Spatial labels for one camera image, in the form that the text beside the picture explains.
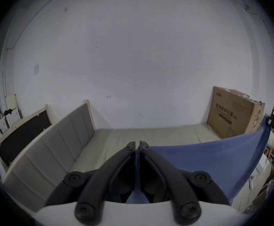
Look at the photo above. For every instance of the blue garment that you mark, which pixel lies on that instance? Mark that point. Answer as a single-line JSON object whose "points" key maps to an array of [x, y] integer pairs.
{"points": [[210, 156]]}

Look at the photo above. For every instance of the brown cardboard carton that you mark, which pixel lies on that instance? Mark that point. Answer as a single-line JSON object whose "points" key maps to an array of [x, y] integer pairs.
{"points": [[233, 112]]}

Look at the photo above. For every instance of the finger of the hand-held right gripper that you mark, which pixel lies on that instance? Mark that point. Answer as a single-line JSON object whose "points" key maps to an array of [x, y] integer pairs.
{"points": [[269, 121]]}

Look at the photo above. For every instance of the bed with beige sheet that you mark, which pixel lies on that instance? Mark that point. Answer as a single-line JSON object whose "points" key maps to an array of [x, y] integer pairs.
{"points": [[118, 145]]}

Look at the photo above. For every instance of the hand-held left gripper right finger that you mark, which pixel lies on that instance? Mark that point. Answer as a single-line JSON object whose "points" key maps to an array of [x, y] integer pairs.
{"points": [[174, 185]]}

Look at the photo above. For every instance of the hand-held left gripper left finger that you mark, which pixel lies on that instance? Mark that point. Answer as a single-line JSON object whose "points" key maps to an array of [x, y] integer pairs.
{"points": [[96, 185]]}

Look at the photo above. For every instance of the black board with wooden frame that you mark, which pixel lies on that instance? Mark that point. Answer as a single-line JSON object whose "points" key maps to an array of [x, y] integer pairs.
{"points": [[21, 135]]}

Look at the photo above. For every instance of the grey padded headboard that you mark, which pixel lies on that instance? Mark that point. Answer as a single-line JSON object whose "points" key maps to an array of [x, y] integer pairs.
{"points": [[56, 145]]}

